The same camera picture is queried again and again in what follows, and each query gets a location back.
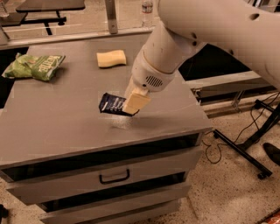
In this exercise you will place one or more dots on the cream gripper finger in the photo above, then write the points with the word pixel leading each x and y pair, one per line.
pixel 134 88
pixel 136 101

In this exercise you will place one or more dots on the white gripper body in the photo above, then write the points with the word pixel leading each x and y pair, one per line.
pixel 146 75

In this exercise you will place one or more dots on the blue rxbar blueberry wrapper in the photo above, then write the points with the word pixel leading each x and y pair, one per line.
pixel 113 104

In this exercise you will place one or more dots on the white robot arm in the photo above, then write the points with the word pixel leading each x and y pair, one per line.
pixel 250 34

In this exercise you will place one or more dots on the green jalapeno chip bag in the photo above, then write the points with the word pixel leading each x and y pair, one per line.
pixel 41 68

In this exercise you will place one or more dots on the yellow sponge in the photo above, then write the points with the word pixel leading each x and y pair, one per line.
pixel 111 59

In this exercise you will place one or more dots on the clear water bottle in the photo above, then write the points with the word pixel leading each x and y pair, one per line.
pixel 147 13

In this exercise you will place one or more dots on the grey drawer cabinet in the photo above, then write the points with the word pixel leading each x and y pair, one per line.
pixel 55 142

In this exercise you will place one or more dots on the black rolling stand base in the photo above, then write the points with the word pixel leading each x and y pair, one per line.
pixel 241 148

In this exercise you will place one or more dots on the black background table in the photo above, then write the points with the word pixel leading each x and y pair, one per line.
pixel 18 17

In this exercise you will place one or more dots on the black shoe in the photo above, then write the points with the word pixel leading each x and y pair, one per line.
pixel 273 152

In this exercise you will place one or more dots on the black drawer handle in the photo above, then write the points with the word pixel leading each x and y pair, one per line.
pixel 114 178

